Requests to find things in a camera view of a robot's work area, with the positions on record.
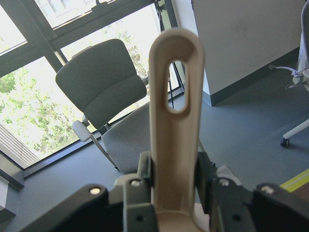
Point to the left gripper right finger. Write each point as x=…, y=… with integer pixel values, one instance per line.
x=233, y=208

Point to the white office chair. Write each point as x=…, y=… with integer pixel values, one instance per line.
x=301, y=74

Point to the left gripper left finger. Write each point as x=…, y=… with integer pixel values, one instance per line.
x=93, y=208

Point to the grey office chair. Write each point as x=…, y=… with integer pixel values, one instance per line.
x=101, y=81

